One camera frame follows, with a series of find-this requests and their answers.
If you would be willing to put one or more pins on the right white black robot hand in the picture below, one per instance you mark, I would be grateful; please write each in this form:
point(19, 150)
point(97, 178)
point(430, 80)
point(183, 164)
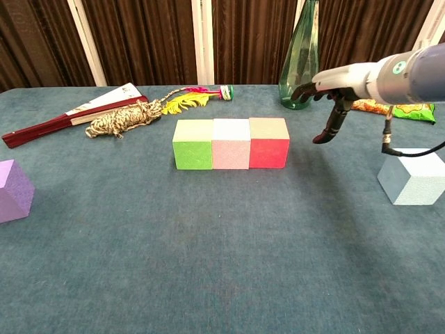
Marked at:
point(347, 80)

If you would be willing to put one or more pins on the red foam cube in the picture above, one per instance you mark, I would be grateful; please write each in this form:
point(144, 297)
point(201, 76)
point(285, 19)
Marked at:
point(269, 153)

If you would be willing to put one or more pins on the light blue foam cube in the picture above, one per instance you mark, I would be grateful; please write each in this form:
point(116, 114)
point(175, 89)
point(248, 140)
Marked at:
point(417, 184)

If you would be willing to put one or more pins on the pink foam cube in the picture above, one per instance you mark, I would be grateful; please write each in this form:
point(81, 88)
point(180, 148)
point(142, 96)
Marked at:
point(231, 153)

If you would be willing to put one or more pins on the green foam cube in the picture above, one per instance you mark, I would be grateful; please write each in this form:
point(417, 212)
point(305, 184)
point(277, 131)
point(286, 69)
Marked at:
point(193, 154)

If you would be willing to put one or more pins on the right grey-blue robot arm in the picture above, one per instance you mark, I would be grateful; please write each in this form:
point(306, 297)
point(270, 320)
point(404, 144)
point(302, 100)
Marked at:
point(417, 76)

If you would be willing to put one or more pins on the green plastic spray bottle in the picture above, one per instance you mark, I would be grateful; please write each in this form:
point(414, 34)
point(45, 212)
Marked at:
point(299, 62)

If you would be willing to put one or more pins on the orange green snack bag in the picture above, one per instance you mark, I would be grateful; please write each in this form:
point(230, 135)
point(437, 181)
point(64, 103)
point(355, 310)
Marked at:
point(413, 112)

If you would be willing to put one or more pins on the yellow feather shuttlecock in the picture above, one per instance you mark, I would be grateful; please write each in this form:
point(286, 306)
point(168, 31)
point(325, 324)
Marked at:
point(184, 104)

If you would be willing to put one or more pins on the dark brown curtain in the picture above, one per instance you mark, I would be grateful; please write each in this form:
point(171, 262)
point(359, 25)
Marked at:
point(149, 41)

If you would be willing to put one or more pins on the blue felt table cover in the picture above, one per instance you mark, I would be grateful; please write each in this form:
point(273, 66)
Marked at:
point(208, 261)

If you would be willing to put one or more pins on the red and white folding fan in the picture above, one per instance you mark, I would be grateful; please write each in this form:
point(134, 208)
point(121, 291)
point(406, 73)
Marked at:
point(52, 127)

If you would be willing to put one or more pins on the purple foam cube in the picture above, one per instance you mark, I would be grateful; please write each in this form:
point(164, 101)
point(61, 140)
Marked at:
point(15, 195)

